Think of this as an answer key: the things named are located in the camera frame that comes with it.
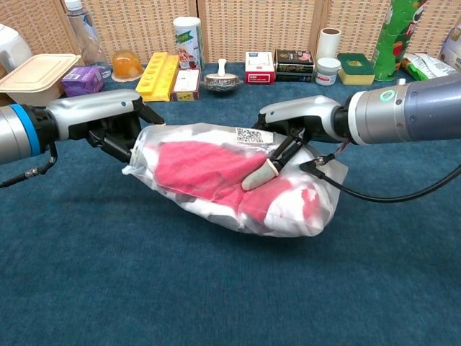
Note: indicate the red white black patterned clothes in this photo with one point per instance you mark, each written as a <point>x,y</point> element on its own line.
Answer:
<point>201,166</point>

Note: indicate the maroon pink flat box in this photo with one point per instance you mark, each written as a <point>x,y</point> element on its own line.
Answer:
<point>185,84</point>

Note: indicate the white round jar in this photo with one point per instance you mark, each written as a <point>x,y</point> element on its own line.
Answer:
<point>327,72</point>

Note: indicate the white rounded kitchen appliance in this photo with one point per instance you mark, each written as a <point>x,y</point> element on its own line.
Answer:
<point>11,47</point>

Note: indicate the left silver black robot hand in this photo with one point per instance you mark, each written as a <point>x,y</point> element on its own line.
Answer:
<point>93,108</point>

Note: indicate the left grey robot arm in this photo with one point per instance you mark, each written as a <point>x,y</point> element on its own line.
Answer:
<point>14,133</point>

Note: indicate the white green printed canister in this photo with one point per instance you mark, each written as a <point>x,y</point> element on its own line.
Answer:
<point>187,39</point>

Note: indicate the translucent frosted zip bag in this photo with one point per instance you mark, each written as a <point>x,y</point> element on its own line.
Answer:
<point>151,137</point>

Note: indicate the dark patterned bowl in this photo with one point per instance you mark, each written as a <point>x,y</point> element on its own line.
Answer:
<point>221,85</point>

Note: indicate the black printed box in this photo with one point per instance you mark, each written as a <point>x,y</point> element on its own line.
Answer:
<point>293,65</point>

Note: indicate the green chips can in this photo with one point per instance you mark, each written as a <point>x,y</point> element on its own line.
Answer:
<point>394,43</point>

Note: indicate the yellow plastic egg tray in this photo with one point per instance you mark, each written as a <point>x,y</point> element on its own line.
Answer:
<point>155,79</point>

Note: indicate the red white small box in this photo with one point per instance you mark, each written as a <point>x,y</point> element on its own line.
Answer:
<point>259,65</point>

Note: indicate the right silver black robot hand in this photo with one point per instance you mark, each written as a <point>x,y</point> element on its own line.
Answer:
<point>306,111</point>

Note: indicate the small purple box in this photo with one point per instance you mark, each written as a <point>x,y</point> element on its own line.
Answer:
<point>81,83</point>

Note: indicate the green yellow sponge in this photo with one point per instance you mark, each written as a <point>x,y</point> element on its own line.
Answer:
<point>354,68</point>

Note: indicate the beige lidded lunch box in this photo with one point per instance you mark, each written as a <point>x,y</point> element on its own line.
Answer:
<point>36,75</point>

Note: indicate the white paper roll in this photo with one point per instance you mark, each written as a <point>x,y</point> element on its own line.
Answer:
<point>328,43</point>

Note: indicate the white rice spoon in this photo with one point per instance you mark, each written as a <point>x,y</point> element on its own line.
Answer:
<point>223,66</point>

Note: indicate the orange jelly cup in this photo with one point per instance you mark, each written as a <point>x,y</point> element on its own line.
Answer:
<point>126,65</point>

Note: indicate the clear plastic water bottle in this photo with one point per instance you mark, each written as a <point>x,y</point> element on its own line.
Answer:
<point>84,36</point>

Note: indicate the woven folding screen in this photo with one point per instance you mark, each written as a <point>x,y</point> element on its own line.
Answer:
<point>252,25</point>

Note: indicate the green white snack bag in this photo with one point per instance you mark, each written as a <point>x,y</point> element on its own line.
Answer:
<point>428,68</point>

